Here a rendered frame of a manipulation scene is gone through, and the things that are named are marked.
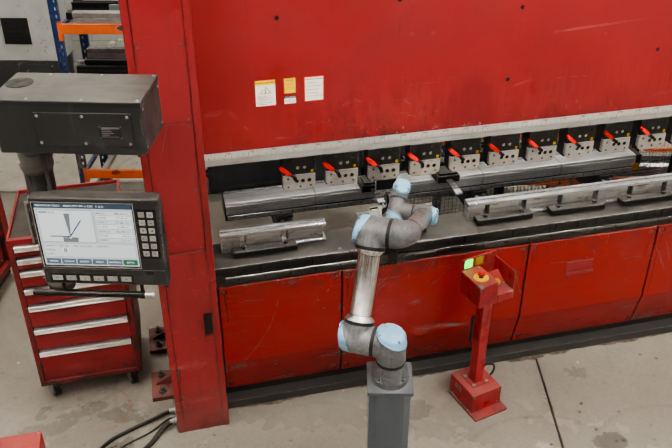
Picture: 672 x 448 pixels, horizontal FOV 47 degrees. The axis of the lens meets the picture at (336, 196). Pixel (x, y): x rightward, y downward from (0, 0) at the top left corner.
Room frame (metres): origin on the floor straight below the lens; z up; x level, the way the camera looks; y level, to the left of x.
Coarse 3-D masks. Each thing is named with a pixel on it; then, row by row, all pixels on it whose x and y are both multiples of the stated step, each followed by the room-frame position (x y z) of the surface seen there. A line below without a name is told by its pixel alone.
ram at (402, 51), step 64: (192, 0) 3.01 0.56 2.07; (256, 0) 3.07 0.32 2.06; (320, 0) 3.13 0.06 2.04; (384, 0) 3.19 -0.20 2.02; (448, 0) 3.26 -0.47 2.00; (512, 0) 3.33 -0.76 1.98; (576, 0) 3.40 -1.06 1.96; (640, 0) 3.48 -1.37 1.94; (256, 64) 3.06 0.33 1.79; (320, 64) 3.13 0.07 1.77; (384, 64) 3.20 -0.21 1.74; (448, 64) 3.27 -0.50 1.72; (512, 64) 3.34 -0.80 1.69; (576, 64) 3.41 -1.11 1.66; (640, 64) 3.49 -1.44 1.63; (256, 128) 3.06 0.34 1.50; (320, 128) 3.13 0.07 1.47; (384, 128) 3.20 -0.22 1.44; (448, 128) 3.27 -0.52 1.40; (512, 128) 3.35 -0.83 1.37
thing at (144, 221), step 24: (48, 192) 2.33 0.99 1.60; (72, 192) 2.33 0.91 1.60; (96, 192) 2.33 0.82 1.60; (120, 192) 2.38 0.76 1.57; (144, 192) 2.38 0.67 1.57; (144, 216) 2.28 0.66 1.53; (144, 240) 2.27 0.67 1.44; (48, 264) 2.30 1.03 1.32; (144, 264) 2.28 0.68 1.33; (168, 264) 2.31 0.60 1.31
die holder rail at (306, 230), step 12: (240, 228) 3.10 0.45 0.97; (252, 228) 3.10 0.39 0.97; (264, 228) 3.10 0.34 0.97; (276, 228) 3.10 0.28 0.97; (288, 228) 3.10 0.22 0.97; (300, 228) 3.11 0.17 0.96; (312, 228) 3.13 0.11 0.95; (228, 240) 3.04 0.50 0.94; (252, 240) 3.06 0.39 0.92; (264, 240) 3.08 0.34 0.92; (276, 240) 3.09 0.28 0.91; (300, 240) 3.12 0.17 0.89; (312, 240) 3.13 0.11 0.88; (228, 252) 3.03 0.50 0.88
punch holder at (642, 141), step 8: (640, 120) 3.53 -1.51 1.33; (648, 120) 3.52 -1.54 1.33; (656, 120) 3.53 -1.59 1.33; (664, 120) 3.54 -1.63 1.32; (632, 128) 3.57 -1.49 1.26; (648, 128) 3.52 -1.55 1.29; (656, 128) 3.53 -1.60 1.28; (664, 128) 3.54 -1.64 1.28; (632, 136) 3.57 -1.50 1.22; (640, 136) 3.51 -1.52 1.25; (656, 136) 3.53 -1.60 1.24; (664, 136) 3.54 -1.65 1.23; (632, 144) 3.55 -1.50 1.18; (640, 144) 3.51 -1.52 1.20; (648, 144) 3.52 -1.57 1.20; (656, 144) 3.53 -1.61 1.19
